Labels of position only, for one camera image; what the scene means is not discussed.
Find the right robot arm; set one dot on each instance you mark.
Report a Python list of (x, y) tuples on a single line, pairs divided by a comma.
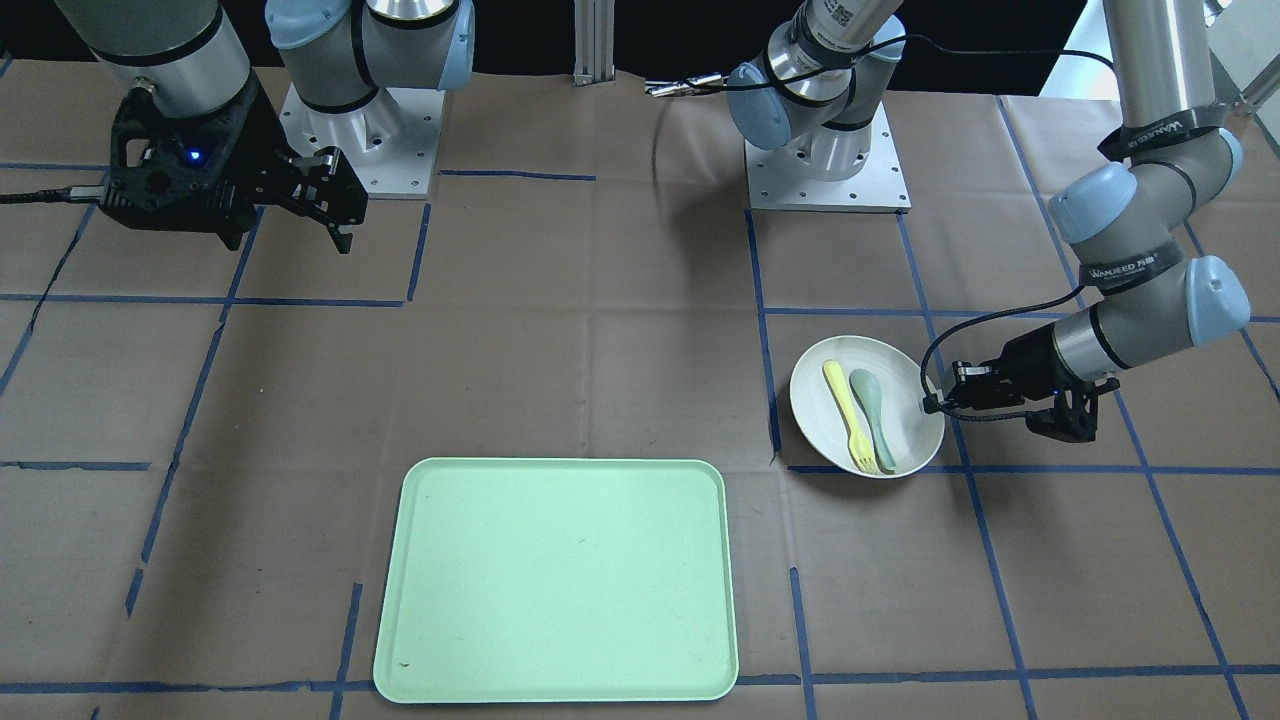
[(188, 49)]

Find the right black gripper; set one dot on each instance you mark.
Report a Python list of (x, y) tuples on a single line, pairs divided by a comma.
[(256, 142)]

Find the teal plastic spoon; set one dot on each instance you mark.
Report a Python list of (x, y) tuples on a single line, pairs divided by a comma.
[(869, 393)]

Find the white round plate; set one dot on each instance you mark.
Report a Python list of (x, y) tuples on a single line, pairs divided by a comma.
[(859, 403)]

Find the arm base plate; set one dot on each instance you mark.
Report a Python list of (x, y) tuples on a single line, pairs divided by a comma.
[(852, 172), (391, 143)]

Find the yellow plastic fork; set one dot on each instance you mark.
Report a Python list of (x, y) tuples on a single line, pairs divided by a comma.
[(858, 442)]

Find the light green tray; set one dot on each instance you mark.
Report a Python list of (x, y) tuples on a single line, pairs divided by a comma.
[(558, 580)]

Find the aluminium frame post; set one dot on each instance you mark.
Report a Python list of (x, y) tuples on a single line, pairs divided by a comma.
[(594, 38)]

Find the brown paper table cover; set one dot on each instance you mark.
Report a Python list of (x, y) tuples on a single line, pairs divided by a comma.
[(203, 450)]

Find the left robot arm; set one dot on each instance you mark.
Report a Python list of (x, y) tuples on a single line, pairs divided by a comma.
[(1171, 154)]

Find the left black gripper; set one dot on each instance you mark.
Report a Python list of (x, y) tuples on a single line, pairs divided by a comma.
[(1026, 364)]

